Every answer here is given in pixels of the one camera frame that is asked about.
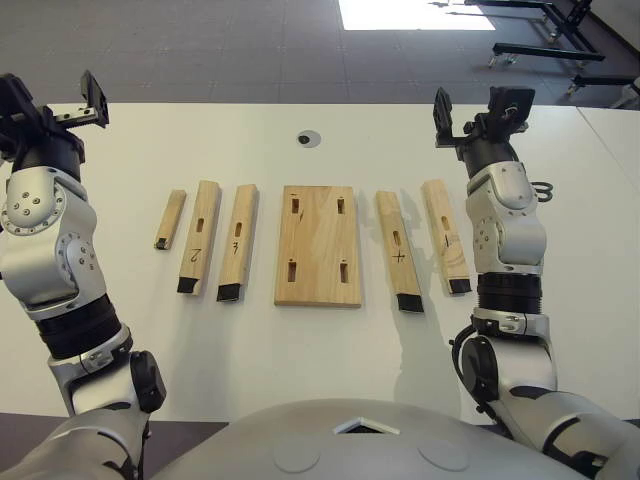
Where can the short wooden cross bar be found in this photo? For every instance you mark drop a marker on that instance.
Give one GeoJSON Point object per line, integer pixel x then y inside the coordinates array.
{"type": "Point", "coordinates": [170, 220]}

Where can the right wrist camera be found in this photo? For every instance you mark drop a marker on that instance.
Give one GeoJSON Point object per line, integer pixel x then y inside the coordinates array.
{"type": "Point", "coordinates": [512, 105]}

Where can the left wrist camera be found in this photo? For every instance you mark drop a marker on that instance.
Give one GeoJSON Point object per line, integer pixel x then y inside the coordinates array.
{"type": "Point", "coordinates": [14, 95]}

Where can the wooden leg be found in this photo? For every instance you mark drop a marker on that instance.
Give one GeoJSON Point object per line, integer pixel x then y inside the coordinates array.
{"type": "Point", "coordinates": [446, 235]}
{"type": "Point", "coordinates": [400, 250]}
{"type": "Point", "coordinates": [237, 250]}
{"type": "Point", "coordinates": [199, 240]}

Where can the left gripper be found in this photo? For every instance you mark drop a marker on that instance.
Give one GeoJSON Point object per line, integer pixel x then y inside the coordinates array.
{"type": "Point", "coordinates": [50, 150]}

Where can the black wheeled rack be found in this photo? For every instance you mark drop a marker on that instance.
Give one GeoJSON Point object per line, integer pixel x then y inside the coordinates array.
{"type": "Point", "coordinates": [550, 52]}

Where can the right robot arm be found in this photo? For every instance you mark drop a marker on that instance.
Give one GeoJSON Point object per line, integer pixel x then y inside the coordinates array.
{"type": "Point", "coordinates": [510, 235]}

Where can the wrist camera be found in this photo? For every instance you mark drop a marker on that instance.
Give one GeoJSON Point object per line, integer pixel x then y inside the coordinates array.
{"type": "Point", "coordinates": [14, 95]}
{"type": "Point", "coordinates": [512, 105]}

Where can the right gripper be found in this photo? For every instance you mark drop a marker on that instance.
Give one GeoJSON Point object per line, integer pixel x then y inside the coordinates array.
{"type": "Point", "coordinates": [487, 150]}

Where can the wooden seat board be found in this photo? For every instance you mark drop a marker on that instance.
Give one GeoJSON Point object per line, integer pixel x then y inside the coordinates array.
{"type": "Point", "coordinates": [317, 250]}

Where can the robot body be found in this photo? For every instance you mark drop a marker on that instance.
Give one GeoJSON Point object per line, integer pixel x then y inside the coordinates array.
{"type": "Point", "coordinates": [350, 445]}

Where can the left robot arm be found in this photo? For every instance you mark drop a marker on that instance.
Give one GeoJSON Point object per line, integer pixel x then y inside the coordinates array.
{"type": "Point", "coordinates": [47, 250]}

